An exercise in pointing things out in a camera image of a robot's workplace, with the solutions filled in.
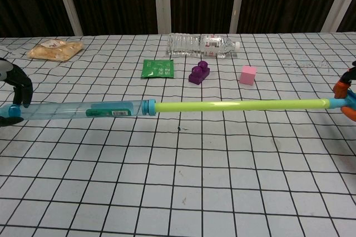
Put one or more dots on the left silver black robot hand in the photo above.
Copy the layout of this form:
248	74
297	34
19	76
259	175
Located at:
23	89

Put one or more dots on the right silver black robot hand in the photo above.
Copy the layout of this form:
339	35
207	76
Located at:
340	88

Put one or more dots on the blue green water pump toy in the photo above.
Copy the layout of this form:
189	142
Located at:
194	106

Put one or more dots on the yellow snack bag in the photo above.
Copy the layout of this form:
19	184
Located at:
55	50

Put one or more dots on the pink cube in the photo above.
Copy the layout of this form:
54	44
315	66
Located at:
247	75

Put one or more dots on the green foil sachet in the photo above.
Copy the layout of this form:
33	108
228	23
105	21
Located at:
157	69

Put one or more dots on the purple building block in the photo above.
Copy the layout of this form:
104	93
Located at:
198	75

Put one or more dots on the clear plastic water bottle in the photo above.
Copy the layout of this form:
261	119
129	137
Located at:
194	45

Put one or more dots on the checked grid tablecloth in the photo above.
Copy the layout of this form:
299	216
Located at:
178	192

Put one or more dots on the white frame post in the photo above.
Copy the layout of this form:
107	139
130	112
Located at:
238	0
69	3
338	0
162	0

